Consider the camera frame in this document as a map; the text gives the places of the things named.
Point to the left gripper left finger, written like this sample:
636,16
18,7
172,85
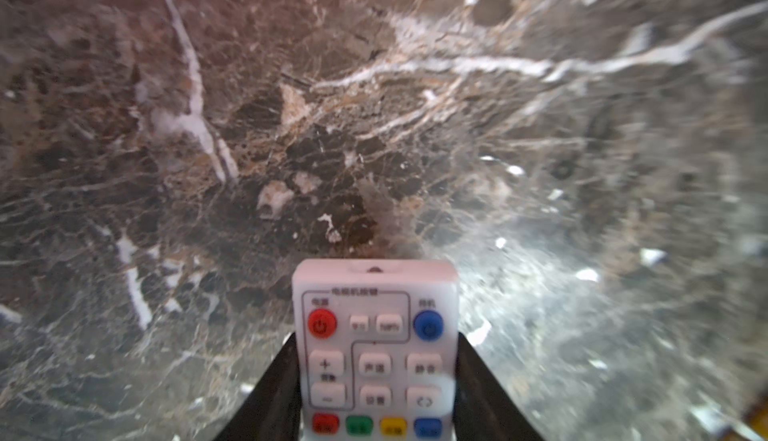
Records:
271,411

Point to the white remote control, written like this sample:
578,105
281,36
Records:
377,344

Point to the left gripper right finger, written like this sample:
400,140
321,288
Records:
483,411

